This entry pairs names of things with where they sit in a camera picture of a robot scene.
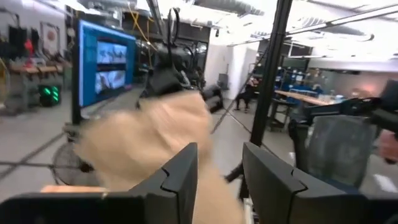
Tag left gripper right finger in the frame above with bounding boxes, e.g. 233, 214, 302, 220
242, 142, 355, 224

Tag wooden workbench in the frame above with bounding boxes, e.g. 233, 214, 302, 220
269, 89, 332, 131
7, 63, 65, 110

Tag grey mesh office chair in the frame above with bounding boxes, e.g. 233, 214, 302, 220
287, 113, 379, 195

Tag black wire floor fan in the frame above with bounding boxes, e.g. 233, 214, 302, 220
51, 141, 102, 187

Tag black box green lights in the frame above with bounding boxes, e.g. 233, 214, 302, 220
37, 84, 62, 108

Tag framed wall poster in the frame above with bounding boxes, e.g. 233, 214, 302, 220
39, 21, 62, 55

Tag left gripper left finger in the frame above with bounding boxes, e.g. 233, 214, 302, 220
129, 142, 199, 224

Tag tan baseball cap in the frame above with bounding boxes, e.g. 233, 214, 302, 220
73, 90, 246, 224

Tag black horizontal bar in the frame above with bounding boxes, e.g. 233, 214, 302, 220
303, 79, 398, 134

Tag person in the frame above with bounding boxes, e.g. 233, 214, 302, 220
233, 76, 261, 112

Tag person's hand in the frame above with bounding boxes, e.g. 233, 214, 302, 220
378, 129, 398, 165

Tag blue screen monitor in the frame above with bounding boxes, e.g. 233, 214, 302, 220
72, 18, 137, 125

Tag black aluminium frame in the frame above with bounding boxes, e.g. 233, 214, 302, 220
224, 0, 294, 200

